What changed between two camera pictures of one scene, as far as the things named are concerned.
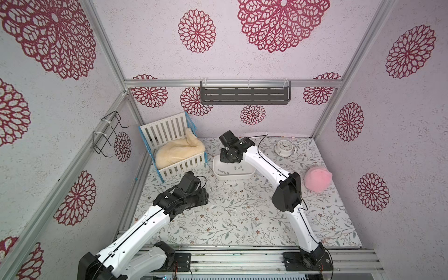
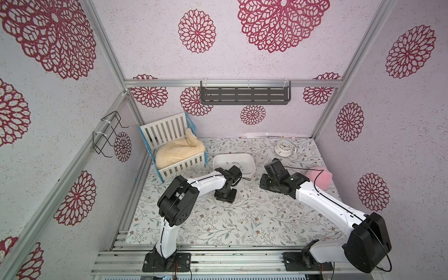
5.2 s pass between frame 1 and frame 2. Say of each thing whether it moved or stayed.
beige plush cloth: stayed
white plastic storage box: stayed
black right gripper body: moved
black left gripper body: moved
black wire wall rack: stayed
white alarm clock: stayed
